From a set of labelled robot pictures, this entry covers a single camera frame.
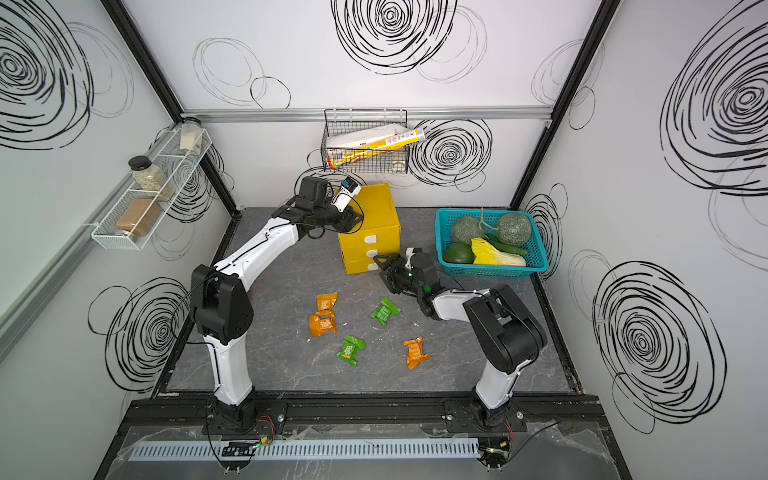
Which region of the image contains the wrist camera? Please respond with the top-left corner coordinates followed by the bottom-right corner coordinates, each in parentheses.
top-left (405, 247), bottom-right (422, 270)
top-left (332, 176), bottom-right (362, 213)

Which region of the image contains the green cookie packet middle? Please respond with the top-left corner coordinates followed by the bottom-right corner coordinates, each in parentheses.
top-left (370, 298), bottom-right (401, 326)

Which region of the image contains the right green melon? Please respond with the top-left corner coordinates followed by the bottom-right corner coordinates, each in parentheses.
top-left (496, 211), bottom-right (532, 246)

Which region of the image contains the black lid spice jar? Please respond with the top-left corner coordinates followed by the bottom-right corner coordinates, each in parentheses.
top-left (128, 155), bottom-right (175, 202)

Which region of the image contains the yellow white cabbage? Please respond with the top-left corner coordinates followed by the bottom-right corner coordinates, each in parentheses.
top-left (471, 238), bottom-right (527, 268)

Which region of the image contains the white wire wall shelf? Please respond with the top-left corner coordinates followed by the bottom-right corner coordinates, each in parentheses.
top-left (91, 124), bottom-right (214, 251)

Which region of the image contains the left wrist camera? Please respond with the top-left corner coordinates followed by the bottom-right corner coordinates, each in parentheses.
top-left (332, 176), bottom-right (362, 213)

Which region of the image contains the green avocado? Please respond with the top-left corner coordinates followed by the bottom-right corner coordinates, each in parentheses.
top-left (443, 242), bottom-right (475, 264)

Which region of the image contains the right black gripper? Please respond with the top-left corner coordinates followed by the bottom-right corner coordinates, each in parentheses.
top-left (374, 253), bottom-right (425, 299)

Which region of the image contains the black wire wall basket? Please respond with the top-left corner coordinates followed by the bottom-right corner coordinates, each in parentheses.
top-left (320, 108), bottom-right (410, 174)

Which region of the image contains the green cookie packet lower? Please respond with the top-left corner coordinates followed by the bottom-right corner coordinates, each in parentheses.
top-left (337, 336), bottom-right (366, 366)

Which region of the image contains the green cucumber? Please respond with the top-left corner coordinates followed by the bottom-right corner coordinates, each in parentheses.
top-left (486, 234), bottom-right (528, 257)

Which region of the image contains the clear jar far shelf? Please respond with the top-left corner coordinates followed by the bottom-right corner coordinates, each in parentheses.
top-left (179, 117), bottom-right (203, 155)

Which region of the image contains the yellow drawer cabinet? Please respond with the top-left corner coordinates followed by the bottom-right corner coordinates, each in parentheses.
top-left (338, 184), bottom-right (401, 275)

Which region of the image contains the left green melon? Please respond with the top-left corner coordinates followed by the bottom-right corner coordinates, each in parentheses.
top-left (450, 216), bottom-right (486, 245)

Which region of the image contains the yellow white package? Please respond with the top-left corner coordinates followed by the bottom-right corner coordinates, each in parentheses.
top-left (324, 123), bottom-right (426, 168)

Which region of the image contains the green melon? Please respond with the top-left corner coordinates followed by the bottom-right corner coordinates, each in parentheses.
top-left (496, 211), bottom-right (532, 246)
top-left (450, 216), bottom-right (486, 245)

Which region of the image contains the green cookie packet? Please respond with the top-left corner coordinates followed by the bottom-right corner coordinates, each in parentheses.
top-left (337, 336), bottom-right (366, 366)
top-left (370, 298), bottom-right (401, 326)

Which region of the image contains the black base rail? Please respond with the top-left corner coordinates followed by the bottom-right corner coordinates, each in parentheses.
top-left (121, 392), bottom-right (609, 435)

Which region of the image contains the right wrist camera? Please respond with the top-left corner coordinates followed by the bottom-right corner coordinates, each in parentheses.
top-left (405, 247), bottom-right (422, 270)

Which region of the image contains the white slotted cable duct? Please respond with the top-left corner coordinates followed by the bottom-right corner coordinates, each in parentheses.
top-left (128, 438), bottom-right (481, 462)

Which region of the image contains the teal plastic basket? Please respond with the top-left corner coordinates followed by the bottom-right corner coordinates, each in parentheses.
top-left (435, 208), bottom-right (551, 279)

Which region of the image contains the orange cookie packet large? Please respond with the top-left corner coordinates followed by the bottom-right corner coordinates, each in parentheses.
top-left (308, 310), bottom-right (338, 337)

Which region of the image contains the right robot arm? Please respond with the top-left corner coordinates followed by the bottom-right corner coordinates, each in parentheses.
top-left (373, 248), bottom-right (548, 431)

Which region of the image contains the orange cookie packet right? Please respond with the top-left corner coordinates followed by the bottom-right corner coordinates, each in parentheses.
top-left (402, 337), bottom-right (431, 370)

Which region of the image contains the orange cookie packet upper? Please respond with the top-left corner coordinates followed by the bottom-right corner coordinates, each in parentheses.
top-left (316, 292), bottom-right (338, 311)

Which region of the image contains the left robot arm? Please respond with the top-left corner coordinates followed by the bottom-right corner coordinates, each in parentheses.
top-left (191, 176), bottom-right (364, 434)

